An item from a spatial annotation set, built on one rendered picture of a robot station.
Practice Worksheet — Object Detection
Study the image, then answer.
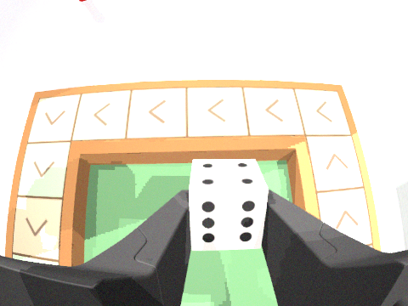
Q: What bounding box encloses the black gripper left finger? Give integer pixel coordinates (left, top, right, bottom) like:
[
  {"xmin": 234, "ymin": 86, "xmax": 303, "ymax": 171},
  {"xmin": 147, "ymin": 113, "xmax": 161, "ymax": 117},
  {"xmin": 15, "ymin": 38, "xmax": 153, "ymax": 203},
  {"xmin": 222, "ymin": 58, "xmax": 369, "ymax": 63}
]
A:
[{"xmin": 0, "ymin": 190, "xmax": 191, "ymax": 306}]

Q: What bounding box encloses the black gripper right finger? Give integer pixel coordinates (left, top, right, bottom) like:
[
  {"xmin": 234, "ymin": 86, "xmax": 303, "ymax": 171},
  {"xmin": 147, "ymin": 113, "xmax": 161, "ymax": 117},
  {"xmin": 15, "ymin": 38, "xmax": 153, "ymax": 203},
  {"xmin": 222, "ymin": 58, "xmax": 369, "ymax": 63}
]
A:
[{"xmin": 261, "ymin": 190, "xmax": 408, "ymax": 306}]

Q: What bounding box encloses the orange square board ring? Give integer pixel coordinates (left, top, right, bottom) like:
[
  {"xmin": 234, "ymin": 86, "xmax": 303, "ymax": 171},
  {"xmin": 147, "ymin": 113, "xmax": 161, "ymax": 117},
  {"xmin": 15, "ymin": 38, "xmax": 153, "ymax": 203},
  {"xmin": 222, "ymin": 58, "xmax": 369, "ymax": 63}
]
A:
[{"xmin": 4, "ymin": 79, "xmax": 381, "ymax": 258}]

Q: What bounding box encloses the white die with black pips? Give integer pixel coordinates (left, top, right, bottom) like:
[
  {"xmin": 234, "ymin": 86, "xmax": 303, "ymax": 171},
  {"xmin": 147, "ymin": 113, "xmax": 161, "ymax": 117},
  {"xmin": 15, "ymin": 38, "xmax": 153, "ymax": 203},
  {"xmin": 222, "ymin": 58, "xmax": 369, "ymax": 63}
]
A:
[{"xmin": 188, "ymin": 159, "xmax": 269, "ymax": 251}]

